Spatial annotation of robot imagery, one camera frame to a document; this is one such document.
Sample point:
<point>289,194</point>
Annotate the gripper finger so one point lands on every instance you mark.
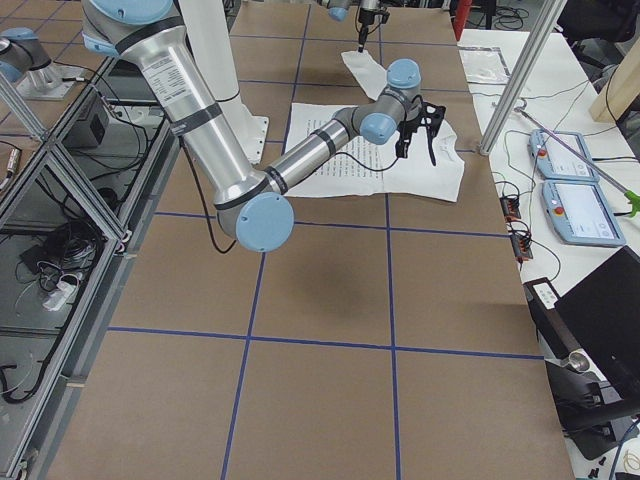
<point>430,148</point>

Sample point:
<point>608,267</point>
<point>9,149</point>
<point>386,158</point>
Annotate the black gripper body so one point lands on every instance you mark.
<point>369,16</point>
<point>419,121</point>

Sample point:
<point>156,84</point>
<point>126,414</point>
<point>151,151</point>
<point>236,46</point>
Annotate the white long-sleeve printed shirt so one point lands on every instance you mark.
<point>344,175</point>

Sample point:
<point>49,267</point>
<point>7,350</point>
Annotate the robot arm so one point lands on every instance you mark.
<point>183,51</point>
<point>338,9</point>

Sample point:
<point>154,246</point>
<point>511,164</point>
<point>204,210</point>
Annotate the clear plastic bag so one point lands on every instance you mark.
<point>484,65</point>

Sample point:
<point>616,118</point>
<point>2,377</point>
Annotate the red cylinder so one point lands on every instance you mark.
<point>463,8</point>

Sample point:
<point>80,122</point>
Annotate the orange circuit board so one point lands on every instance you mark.
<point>511,208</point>
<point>521,244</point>

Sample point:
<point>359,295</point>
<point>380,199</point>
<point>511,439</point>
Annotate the upper blue teach pendant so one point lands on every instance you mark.
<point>556,162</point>

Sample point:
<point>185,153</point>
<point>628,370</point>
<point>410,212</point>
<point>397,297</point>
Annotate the blue teach pendant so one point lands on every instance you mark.
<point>556,162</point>
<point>580,214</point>

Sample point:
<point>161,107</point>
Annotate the lower blue teach pendant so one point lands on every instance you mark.
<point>580,214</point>

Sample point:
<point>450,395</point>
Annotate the reacher grabber stick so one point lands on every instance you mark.
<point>632,197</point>

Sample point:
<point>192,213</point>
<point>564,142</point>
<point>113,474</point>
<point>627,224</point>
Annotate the black laptop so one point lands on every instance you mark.
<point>599,315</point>

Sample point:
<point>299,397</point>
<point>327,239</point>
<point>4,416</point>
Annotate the aluminium frame post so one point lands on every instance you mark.
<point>536,40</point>

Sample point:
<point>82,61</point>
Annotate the white camera mast with base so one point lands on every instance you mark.
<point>208,35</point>

